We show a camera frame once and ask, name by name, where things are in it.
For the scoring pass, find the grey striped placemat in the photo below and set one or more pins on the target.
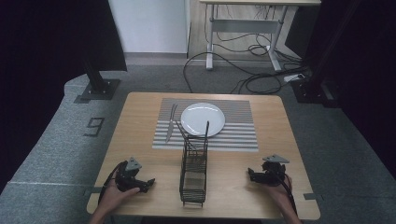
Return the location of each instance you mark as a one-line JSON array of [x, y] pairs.
[[239, 137]]

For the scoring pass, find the silver fork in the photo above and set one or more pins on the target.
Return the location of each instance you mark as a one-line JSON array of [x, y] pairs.
[[172, 112]]

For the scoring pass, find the silver table knife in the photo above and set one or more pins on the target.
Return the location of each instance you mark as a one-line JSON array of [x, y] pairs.
[[170, 130]]

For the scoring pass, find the white desk frame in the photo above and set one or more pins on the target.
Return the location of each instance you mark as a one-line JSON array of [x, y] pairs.
[[246, 25]]

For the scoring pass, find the black curtain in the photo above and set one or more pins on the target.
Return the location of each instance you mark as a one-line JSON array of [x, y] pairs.
[[46, 46], [367, 77]]

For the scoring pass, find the white round plate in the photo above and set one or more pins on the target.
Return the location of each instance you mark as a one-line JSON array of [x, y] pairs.
[[202, 118]]

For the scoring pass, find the black stand with base plate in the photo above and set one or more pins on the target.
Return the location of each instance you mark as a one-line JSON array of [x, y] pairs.
[[314, 87], [98, 84]]

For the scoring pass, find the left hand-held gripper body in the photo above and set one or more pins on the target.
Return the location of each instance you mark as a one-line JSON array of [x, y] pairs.
[[126, 179]]

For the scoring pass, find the grey tape strip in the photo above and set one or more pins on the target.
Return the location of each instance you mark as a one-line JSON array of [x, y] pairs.
[[93, 190], [313, 196]]

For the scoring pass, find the person's left hand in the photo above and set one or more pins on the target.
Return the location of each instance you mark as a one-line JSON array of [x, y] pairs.
[[115, 196]]

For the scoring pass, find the person's right hand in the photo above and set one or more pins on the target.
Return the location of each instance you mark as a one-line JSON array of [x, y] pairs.
[[281, 191]]

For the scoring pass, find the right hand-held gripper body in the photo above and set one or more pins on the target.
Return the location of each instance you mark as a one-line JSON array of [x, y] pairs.
[[274, 172]]

